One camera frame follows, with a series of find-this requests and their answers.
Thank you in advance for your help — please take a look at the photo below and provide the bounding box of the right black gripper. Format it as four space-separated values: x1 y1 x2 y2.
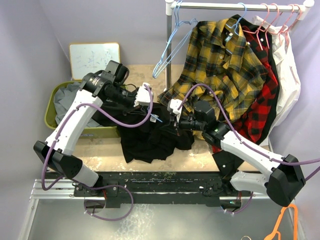
159 112 205 137

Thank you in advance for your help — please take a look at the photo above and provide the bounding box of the black t-shirt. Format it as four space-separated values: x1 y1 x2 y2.
107 103 195 163

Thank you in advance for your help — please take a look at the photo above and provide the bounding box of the light blue wire hanger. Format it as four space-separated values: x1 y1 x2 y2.
149 106 163 123

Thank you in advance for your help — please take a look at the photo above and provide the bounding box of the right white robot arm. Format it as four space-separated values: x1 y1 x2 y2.
167 99 306 207

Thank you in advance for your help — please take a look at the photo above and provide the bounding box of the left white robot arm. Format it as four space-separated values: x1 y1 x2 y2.
33 60 153 196

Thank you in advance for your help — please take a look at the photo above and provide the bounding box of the grey shirt in bin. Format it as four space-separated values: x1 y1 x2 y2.
53 83 106 128

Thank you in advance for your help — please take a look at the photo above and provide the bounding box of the yellow plaid shirt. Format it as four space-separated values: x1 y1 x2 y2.
157 18 270 141

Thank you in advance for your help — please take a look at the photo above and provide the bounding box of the red black plaid shirt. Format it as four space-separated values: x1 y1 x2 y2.
212 14 280 154

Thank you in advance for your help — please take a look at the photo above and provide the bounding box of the white shirt on rack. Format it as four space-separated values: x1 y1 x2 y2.
251 15 302 128

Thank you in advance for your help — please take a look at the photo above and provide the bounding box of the pink hanger left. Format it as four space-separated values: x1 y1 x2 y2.
254 2 273 51

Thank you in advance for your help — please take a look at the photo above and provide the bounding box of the pink hanger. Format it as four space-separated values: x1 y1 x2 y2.
254 2 273 51
265 3 281 37
278 3 301 47

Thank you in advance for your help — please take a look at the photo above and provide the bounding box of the blue hanger holding plaid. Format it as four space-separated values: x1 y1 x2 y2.
226 2 248 35

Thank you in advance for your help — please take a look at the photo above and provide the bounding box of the pink hanger middle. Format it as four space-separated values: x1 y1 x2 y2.
265 3 281 37

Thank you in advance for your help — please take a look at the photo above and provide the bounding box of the pink hanger right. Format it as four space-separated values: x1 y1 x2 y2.
278 3 301 47

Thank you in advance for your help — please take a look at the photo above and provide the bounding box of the orange plastic hanger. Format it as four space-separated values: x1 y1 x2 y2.
262 203 300 240

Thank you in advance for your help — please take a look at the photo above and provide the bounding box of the green plastic laundry bin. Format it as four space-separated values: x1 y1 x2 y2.
44 80 120 139

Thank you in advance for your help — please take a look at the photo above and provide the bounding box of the white metal clothes rack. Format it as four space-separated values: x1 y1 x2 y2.
152 0 315 89

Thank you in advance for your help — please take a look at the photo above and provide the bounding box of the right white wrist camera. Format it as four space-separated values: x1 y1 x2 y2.
167 99 182 116

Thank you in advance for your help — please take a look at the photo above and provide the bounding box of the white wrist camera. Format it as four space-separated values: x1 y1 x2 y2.
167 99 182 116
133 82 151 107

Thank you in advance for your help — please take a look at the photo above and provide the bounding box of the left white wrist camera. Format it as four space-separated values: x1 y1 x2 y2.
133 82 151 107

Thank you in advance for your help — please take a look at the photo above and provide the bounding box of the small whiteboard yellow frame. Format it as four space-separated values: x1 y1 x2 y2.
68 42 121 80

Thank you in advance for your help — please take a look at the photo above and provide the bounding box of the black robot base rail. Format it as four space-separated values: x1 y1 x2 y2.
71 171 251 209

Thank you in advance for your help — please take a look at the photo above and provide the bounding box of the blue wire hangers bunch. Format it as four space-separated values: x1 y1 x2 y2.
151 0 198 79

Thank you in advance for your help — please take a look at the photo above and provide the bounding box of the aluminium extrusion frame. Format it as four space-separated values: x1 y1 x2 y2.
29 179 75 200

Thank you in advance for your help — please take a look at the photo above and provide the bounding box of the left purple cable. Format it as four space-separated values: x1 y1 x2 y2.
40 83 154 222

